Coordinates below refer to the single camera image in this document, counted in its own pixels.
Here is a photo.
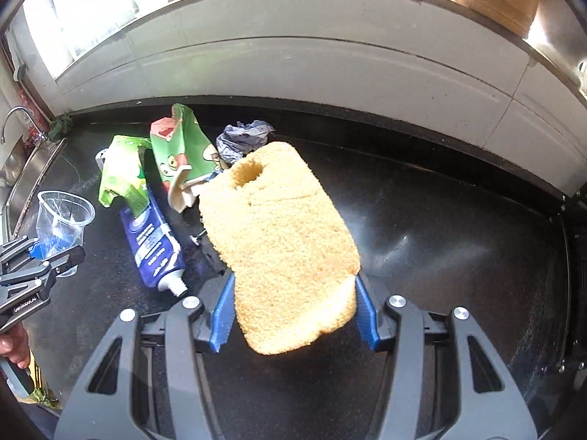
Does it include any dark green cloth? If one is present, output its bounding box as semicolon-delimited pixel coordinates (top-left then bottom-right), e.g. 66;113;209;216
50;114;74;140

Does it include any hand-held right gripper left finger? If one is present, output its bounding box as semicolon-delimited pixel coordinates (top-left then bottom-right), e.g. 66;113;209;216
54;268;239;440

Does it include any beige plastic hook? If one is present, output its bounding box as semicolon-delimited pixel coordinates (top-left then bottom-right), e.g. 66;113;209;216
167;164;216;214

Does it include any clear plastic cup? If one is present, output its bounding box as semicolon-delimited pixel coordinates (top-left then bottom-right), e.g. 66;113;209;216
36;190;96;257

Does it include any green snack bag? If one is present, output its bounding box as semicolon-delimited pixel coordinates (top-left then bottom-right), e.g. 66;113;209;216
150;103;225;193

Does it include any person's left hand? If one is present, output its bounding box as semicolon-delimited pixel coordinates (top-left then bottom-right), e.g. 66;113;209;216
0;327;33;372

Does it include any purple-blue toothpaste tube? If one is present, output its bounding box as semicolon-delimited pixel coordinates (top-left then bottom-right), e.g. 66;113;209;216
119;192;189;298

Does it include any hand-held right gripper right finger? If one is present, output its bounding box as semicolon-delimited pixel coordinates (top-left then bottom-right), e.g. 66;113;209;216
353;275;539;440

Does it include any stainless steel sink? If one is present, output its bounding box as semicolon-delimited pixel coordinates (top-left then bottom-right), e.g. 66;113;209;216
0;140;67;221

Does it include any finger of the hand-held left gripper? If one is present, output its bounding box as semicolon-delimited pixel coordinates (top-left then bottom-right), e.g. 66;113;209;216
0;236;53;276
43;245;87;280

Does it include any chrome faucet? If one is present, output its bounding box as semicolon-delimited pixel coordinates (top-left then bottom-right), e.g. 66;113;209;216
0;106;47;145

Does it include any crumpled grey-purple paper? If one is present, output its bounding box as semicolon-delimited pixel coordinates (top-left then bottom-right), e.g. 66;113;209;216
215;120;276;166

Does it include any yellow sponge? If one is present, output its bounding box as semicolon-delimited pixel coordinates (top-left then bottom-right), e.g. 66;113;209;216
198;141;361;356

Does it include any green snack packet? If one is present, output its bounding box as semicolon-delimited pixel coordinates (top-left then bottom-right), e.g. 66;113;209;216
97;135;154;221

